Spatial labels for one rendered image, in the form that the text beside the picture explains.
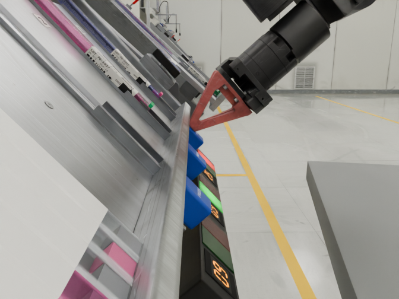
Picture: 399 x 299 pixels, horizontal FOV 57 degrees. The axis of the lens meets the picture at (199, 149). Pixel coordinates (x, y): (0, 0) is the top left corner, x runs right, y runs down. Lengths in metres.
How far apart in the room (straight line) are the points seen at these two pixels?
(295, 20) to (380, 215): 0.27
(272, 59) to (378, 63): 8.45
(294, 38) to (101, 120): 0.28
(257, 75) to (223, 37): 7.55
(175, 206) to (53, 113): 0.09
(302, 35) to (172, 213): 0.34
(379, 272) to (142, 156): 0.26
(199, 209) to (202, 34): 7.74
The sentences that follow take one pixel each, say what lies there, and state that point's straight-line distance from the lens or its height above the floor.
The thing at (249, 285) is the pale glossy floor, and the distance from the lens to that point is 1.42.
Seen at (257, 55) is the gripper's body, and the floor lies 0.80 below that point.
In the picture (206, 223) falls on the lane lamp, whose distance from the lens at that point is 0.32.
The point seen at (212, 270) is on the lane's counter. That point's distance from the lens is 0.26.
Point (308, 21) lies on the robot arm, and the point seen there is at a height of 0.84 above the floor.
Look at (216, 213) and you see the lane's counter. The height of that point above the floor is 0.65.
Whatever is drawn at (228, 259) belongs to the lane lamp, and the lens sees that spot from 0.30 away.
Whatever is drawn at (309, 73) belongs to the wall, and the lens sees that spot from 8.35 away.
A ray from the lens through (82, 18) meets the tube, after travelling 0.49.
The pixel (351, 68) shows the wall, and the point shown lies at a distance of 8.65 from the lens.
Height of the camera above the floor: 0.80
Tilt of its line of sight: 14 degrees down
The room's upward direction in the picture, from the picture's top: straight up
